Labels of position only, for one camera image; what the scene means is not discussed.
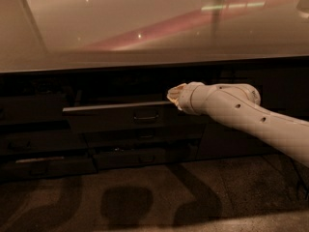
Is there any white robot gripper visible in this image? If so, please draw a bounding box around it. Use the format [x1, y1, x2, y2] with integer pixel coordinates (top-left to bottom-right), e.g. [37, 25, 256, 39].
[167, 82, 212, 115]

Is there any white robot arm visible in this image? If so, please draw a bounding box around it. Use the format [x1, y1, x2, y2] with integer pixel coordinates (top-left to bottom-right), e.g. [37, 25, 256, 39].
[167, 82, 309, 166]

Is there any dark cabinet door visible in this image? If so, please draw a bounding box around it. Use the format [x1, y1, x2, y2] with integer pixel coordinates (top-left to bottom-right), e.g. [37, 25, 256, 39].
[197, 67, 309, 159]

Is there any dark drawer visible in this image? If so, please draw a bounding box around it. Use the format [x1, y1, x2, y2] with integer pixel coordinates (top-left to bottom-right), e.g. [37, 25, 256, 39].
[0, 94, 69, 125]
[93, 144, 198, 169]
[0, 156, 97, 182]
[0, 130, 87, 156]
[62, 101, 178, 133]
[84, 125, 205, 147]

